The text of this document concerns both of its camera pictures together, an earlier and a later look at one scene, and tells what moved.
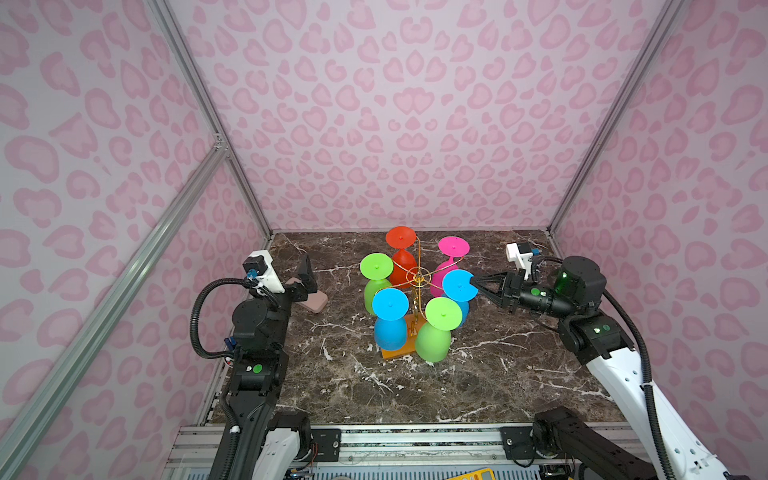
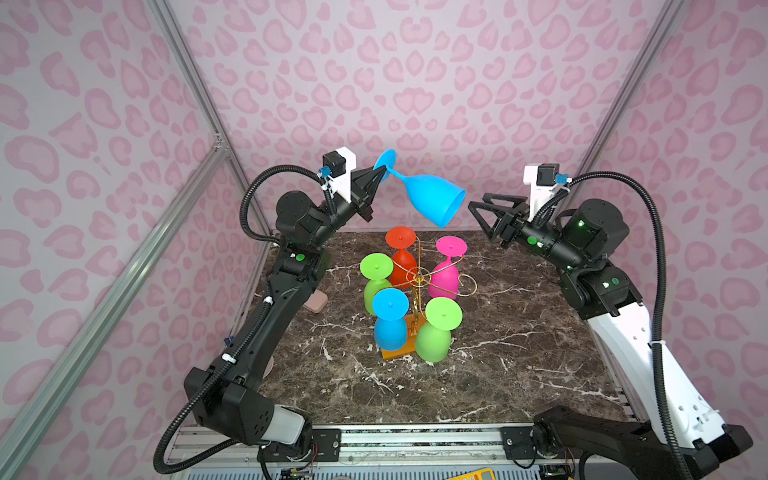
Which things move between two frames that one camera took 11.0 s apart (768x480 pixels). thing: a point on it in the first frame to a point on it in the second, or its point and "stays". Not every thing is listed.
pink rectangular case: x=316 y=301 stays
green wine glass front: x=443 y=315 stays
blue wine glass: x=457 y=287 to x=437 y=199
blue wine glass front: x=390 y=329 stays
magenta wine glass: x=450 y=247 stays
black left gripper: x=296 y=294 to x=359 y=202
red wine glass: x=404 y=266 stays
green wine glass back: x=376 y=269 stays
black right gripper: x=512 y=287 to x=511 y=222
